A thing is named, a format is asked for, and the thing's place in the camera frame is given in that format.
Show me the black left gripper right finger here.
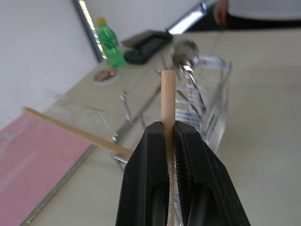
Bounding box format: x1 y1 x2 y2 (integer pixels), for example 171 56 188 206
173 121 251 226

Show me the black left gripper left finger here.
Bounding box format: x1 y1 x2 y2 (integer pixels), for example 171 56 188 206
115 121 171 226

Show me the wooden chopstick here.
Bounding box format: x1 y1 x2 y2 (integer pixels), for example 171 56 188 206
22 106 133 158
160 69 182 226

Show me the metal spoon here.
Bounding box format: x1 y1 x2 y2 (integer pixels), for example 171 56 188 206
172 39 207 113

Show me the bystander hand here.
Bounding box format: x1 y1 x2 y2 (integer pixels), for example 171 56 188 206
213 0 228 26

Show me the clear plastic rack container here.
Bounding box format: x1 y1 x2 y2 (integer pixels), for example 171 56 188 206
112 54 233 170

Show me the pink board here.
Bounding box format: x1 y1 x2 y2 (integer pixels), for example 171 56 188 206
0 113 95 226

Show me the round white dish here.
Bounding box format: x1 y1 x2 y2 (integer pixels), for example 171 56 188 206
93 68 121 86

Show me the black keyboard device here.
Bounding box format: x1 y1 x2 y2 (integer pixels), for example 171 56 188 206
120 28 174 65

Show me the green plastic bottle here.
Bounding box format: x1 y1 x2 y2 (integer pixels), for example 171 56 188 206
96 17 127 68

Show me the bystander in dark trousers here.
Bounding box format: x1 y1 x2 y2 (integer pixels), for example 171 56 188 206
190 0 301 31

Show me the silver metal frame bar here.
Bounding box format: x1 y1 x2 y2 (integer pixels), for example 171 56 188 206
71 0 105 64
168 0 216 35

